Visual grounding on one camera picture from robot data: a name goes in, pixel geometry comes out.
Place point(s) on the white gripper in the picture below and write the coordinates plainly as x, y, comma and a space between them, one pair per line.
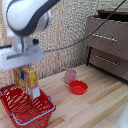
20, 56

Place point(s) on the colourful snack box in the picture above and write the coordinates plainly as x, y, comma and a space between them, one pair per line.
28, 81

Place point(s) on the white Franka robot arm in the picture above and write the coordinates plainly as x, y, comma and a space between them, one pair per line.
26, 15

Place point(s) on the red plastic shopping basket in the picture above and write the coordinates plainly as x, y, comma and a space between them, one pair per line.
26, 105

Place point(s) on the pink plastic cup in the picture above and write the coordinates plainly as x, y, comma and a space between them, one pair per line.
70, 76

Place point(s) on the red plastic bowl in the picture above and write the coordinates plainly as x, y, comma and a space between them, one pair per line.
78, 87

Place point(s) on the brown drawer cabinet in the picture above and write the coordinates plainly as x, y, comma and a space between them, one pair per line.
108, 46

